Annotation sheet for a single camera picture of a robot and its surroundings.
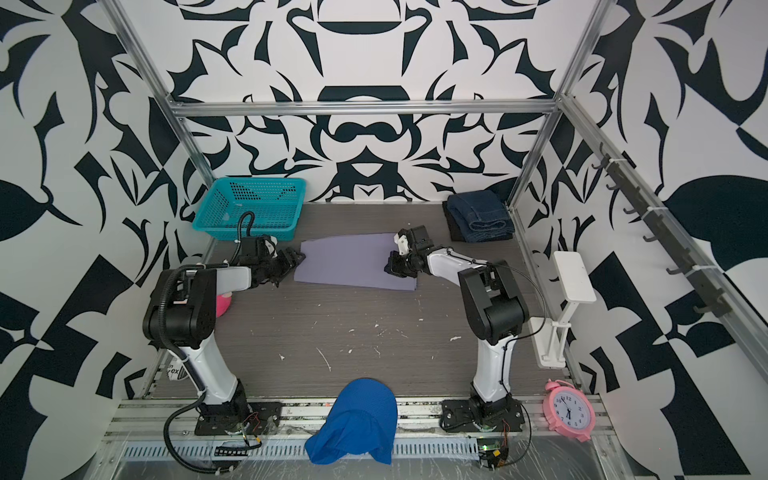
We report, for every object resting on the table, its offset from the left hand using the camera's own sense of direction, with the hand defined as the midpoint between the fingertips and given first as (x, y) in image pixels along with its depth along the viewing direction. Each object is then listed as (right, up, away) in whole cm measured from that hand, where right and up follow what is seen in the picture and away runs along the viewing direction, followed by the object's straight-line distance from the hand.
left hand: (301, 254), depth 100 cm
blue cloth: (+23, -36, -30) cm, 52 cm away
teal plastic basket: (-15, +18, +19) cm, 31 cm away
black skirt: (+53, +10, +13) cm, 56 cm away
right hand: (+28, -3, -4) cm, 29 cm away
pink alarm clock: (+72, -36, -26) cm, 85 cm away
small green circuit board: (+53, -44, -29) cm, 75 cm away
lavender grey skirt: (+18, -1, -8) cm, 19 cm away
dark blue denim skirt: (+61, +13, +5) cm, 63 cm away
